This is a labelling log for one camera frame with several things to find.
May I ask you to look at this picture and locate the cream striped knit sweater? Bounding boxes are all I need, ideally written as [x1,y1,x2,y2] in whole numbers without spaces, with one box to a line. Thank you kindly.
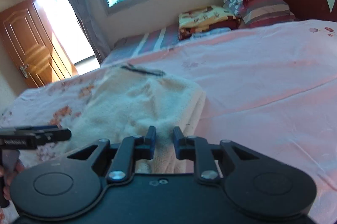
[65,65,206,173]

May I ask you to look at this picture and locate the person's left hand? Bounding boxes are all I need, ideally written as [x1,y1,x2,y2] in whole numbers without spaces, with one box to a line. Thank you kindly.
[0,160,25,201]

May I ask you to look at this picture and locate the wooden door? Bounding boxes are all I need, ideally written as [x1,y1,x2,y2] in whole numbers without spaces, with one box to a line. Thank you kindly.
[1,0,78,88]

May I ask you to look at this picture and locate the pink floral quilt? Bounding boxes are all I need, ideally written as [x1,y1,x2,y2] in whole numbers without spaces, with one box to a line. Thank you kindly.
[0,19,337,224]

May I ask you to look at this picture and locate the crumpled light blue garment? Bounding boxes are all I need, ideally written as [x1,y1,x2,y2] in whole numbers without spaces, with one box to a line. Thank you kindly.
[191,27,231,39]

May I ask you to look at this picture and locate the striped purple bed sheet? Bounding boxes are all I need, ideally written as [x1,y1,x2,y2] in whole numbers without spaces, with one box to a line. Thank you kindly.
[101,24,179,66]

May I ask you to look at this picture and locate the folded yellow red blanket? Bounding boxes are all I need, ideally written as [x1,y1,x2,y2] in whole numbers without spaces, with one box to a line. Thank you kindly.
[178,6,241,40]

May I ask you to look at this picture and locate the striped red pillow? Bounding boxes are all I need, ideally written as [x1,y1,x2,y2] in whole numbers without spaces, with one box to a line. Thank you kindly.
[237,0,295,28]

